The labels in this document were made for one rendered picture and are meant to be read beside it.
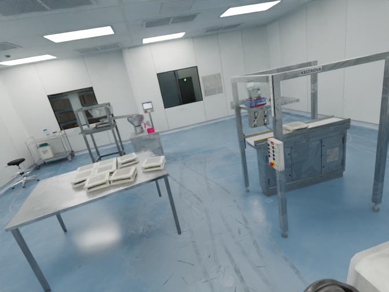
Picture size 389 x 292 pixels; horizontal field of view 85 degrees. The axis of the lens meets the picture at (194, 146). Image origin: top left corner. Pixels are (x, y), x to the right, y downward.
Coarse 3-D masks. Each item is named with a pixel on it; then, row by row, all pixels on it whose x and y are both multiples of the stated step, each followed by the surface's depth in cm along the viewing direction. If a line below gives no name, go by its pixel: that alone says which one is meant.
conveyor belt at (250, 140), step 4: (324, 120) 297; (328, 120) 293; (332, 120) 290; (336, 120) 287; (308, 124) 293; (312, 124) 290; (316, 124) 287; (320, 124) 284; (336, 124) 274; (272, 132) 289; (284, 132) 280; (256, 136) 285; (260, 136) 282; (264, 136) 279; (268, 136) 277; (284, 136) 266; (248, 140) 278; (252, 140) 273; (252, 144) 265
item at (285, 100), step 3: (282, 96) 282; (282, 99) 263; (285, 99) 260; (288, 99) 256; (291, 99) 253; (294, 99) 250; (297, 99) 250; (282, 102) 248; (285, 102) 248; (288, 102) 249; (291, 102) 249; (294, 102) 250; (243, 108) 264; (246, 108) 255; (252, 111) 244
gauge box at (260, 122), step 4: (252, 112) 245; (248, 116) 254; (252, 116) 246; (260, 116) 248; (264, 116) 249; (268, 116) 250; (248, 120) 257; (252, 120) 248; (256, 120) 248; (260, 120) 249; (268, 120) 251; (252, 124) 249; (256, 124) 250; (260, 124) 251; (268, 124) 252
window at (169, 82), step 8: (168, 72) 697; (176, 72) 702; (184, 72) 708; (192, 72) 714; (160, 80) 698; (168, 80) 703; (176, 80) 709; (184, 80) 715; (192, 80) 720; (160, 88) 704; (168, 88) 710; (176, 88) 716; (184, 88) 722; (192, 88) 728; (200, 88) 734; (168, 96) 718; (176, 96) 723; (184, 96) 729; (192, 96) 735; (200, 96) 742; (168, 104) 725; (176, 104) 731
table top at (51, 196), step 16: (144, 160) 280; (64, 176) 280; (144, 176) 233; (160, 176) 227; (32, 192) 248; (48, 192) 240; (64, 192) 231; (80, 192) 224; (96, 192) 217; (112, 192) 211; (32, 208) 210; (48, 208) 204; (64, 208) 198; (16, 224) 186
